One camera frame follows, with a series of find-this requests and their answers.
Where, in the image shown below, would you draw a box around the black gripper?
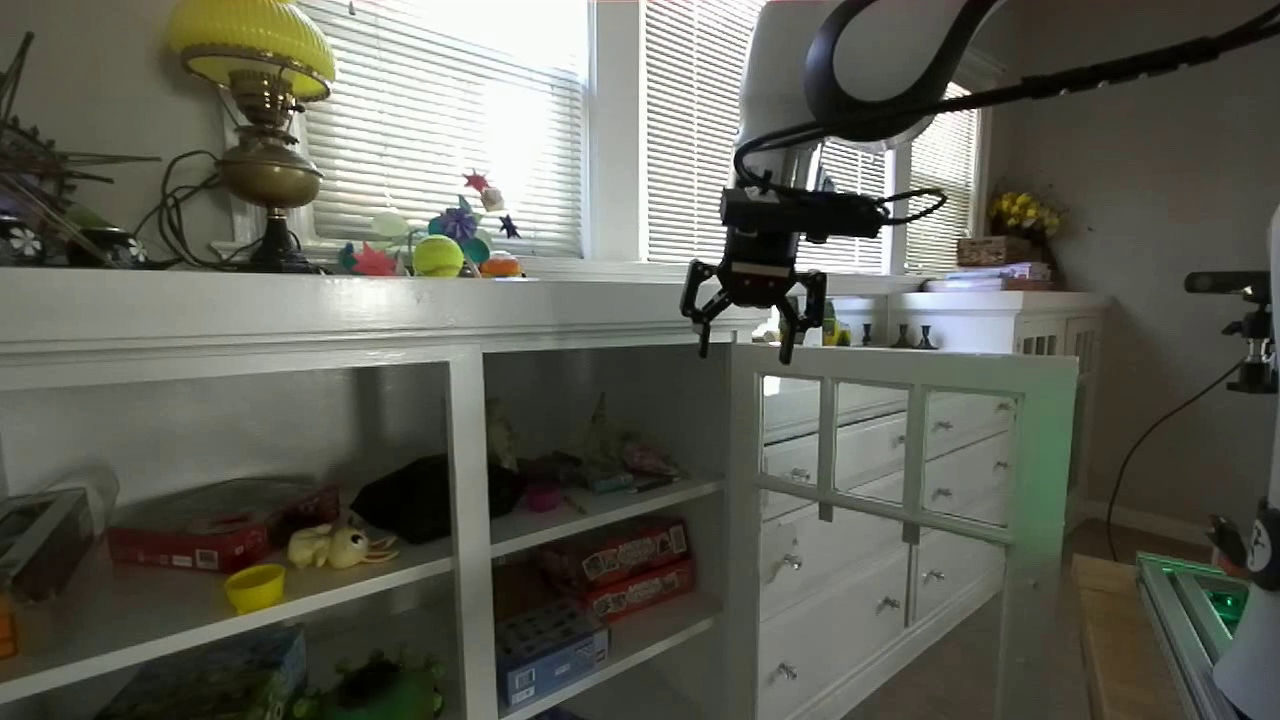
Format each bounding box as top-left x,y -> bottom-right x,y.
676,238 -> 833,369

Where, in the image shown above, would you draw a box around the white glass cabinet door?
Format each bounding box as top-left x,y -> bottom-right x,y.
723,342 -> 1084,720

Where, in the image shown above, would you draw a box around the white cabinet with narrow doors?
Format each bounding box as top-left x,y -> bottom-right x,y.
853,289 -> 1110,536

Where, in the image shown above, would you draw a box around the white shelf cabinet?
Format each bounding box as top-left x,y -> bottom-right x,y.
0,266 -> 785,720

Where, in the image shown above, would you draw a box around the narrow white window blind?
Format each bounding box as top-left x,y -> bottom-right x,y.
905,105 -> 988,276

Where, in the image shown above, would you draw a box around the folded cloth stack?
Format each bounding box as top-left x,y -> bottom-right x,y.
926,259 -> 1057,297

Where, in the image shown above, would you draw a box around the pink toy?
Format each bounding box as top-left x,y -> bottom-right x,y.
511,445 -> 688,520

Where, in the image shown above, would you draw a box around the brown wicker basket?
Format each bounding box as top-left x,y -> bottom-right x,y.
955,234 -> 1057,274

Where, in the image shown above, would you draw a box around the yellow flower bunch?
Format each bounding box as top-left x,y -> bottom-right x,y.
988,188 -> 1069,248

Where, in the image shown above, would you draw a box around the colourful toys on counter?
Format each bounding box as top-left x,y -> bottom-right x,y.
423,167 -> 529,274

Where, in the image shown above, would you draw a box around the yellow-green ball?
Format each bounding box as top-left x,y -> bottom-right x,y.
406,234 -> 467,280

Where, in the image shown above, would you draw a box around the small red toy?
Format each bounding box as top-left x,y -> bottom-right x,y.
335,240 -> 402,280

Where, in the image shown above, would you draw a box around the black cloth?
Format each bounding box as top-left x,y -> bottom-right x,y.
351,453 -> 524,550

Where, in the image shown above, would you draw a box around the pale yellow plush toy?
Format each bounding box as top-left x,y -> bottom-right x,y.
283,520 -> 378,577

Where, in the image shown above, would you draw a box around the wooden board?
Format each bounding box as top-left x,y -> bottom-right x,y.
1073,552 -> 1193,720

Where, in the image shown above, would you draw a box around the yellow shade brass lamp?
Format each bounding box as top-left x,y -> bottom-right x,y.
165,0 -> 341,276

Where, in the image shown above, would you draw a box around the small yellow cup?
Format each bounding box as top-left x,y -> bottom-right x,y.
221,560 -> 292,618

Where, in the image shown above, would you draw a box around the flat red game box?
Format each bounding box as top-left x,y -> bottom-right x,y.
103,473 -> 314,577

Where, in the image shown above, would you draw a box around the dark spiky plant decoration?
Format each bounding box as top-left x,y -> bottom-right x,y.
0,32 -> 165,268

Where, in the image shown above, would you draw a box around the dark box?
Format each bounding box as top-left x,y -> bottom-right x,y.
0,483 -> 101,603

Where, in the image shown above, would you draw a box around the white drawer with handle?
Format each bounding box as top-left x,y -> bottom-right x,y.
919,385 -> 1015,457
758,468 -> 914,618
758,403 -> 926,515
908,491 -> 1011,629
758,545 -> 914,720
911,431 -> 1015,536

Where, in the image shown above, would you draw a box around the thin black camera cable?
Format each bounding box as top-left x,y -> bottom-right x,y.
1105,358 -> 1253,566

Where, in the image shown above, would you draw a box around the black camera on stand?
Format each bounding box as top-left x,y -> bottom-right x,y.
1179,268 -> 1280,400

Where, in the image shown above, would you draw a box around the green and white frame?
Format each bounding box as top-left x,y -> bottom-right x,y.
1135,550 -> 1257,720

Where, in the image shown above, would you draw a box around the black lamp cord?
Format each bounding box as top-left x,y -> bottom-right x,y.
133,145 -> 257,274

